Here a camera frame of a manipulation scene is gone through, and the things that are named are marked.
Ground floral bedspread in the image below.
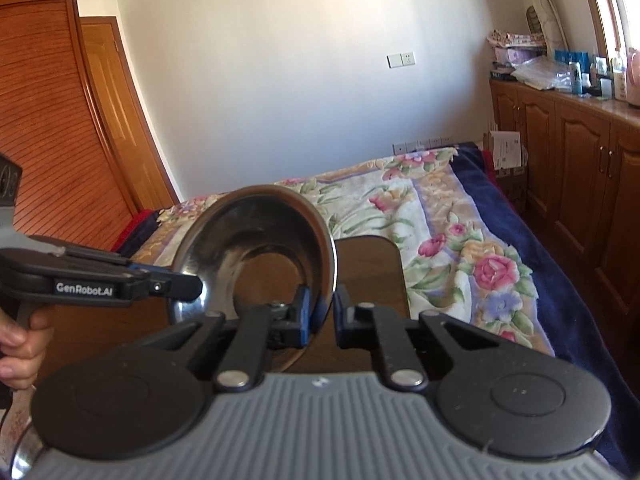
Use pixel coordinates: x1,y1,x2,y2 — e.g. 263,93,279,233
131,145,557,359

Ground clutter of bottles on counter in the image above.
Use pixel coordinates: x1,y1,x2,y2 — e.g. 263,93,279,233
554,48,639,108

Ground white wall switch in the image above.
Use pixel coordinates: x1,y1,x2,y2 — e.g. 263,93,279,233
386,52,416,68

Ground dark blue blanket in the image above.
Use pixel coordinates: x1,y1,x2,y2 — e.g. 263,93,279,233
451,142,639,477

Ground folded floral cloth pile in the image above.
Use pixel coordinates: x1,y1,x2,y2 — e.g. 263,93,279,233
486,29,547,76

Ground wooden louvered wardrobe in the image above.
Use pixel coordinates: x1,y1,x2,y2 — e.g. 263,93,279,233
0,0,181,254

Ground white paper bag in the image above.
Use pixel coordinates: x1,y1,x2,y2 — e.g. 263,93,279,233
487,130,523,170

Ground person's left hand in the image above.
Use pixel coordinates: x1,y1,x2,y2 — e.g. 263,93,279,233
0,306,55,390

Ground wooden cabinet row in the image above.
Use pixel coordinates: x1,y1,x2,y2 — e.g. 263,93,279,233
489,79,639,338

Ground steel bowl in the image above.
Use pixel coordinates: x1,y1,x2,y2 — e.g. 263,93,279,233
167,184,339,373

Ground wall socket strip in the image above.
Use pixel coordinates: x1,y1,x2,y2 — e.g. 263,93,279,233
392,136,452,156

